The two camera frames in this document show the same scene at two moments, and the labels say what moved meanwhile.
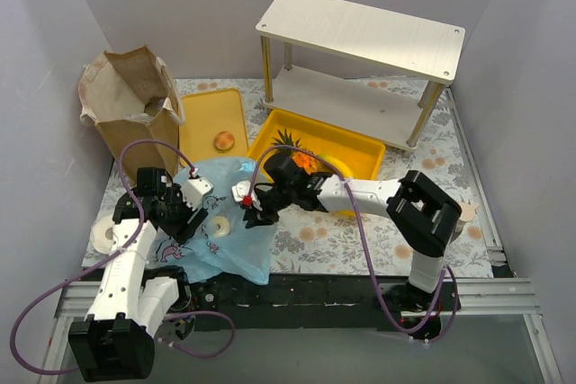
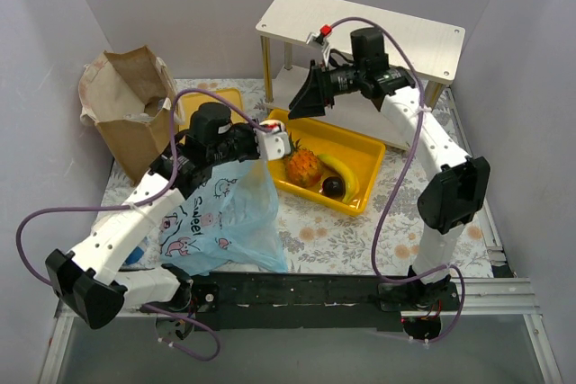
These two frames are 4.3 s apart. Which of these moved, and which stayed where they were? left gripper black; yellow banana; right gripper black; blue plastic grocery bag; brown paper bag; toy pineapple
Moved: left gripper black; right gripper black
Stayed: yellow banana; brown paper bag; toy pineapple; blue plastic grocery bag
